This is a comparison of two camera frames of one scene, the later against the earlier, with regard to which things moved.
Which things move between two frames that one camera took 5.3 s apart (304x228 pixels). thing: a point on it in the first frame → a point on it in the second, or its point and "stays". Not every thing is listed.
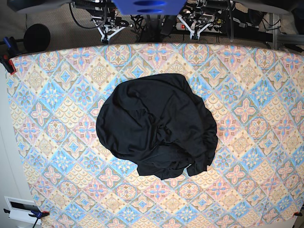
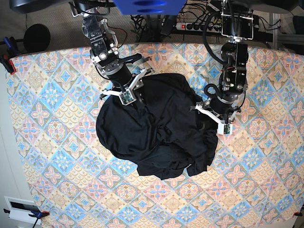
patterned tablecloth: [254, 178] stays
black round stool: [36, 37] stays
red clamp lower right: [298, 213] stays
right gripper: [196, 22] → [221, 108]
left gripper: [108, 25] → [122, 79]
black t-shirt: [160, 124] stays
